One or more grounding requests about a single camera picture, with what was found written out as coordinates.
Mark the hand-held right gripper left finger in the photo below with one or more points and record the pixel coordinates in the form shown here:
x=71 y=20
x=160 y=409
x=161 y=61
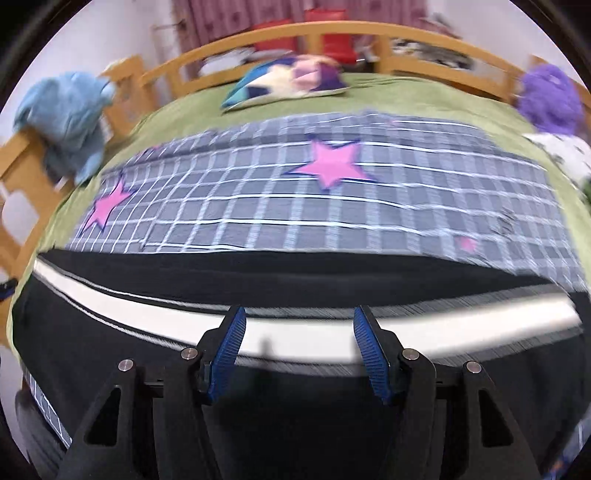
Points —
x=231 y=341

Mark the purple plush toy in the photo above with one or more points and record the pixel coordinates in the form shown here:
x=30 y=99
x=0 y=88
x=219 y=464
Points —
x=549 y=97

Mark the grey checkered star blanket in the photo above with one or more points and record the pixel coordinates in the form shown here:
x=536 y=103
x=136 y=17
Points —
x=258 y=207

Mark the white spotted cloth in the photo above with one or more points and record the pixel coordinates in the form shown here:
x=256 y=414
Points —
x=565 y=150

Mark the colourful patchwork pillow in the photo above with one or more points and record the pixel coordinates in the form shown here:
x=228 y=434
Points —
x=286 y=78

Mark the red chair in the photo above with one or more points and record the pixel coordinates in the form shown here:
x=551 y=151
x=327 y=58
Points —
x=274 y=37
x=334 y=41

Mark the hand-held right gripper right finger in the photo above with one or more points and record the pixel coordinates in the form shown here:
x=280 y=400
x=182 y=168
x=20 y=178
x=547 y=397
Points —
x=369 y=344

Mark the black pants with white stripe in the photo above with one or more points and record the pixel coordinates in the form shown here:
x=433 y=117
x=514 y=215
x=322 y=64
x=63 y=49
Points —
x=277 y=277

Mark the red striped curtain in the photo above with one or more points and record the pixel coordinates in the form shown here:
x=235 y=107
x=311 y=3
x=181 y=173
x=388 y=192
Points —
x=221 y=18

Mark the blue plush toy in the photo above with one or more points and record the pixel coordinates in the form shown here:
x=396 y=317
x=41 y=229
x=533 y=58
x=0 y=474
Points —
x=64 y=115

